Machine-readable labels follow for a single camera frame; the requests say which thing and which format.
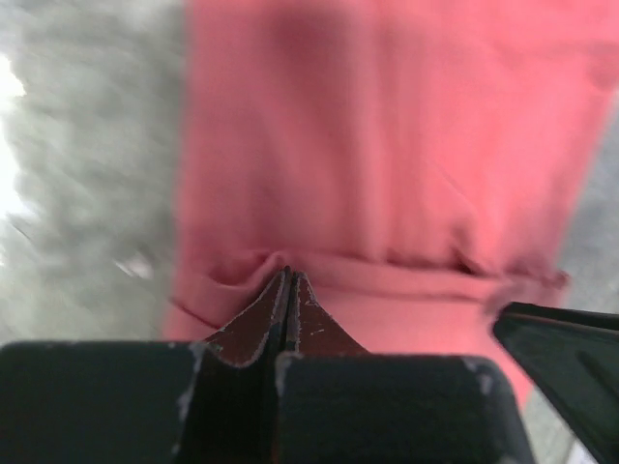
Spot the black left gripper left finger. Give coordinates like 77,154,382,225
1,270,290,463

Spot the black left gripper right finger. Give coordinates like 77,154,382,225
276,273,534,463

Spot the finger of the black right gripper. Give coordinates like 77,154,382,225
492,303,618,459

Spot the red t-shirt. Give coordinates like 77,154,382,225
164,1,618,403

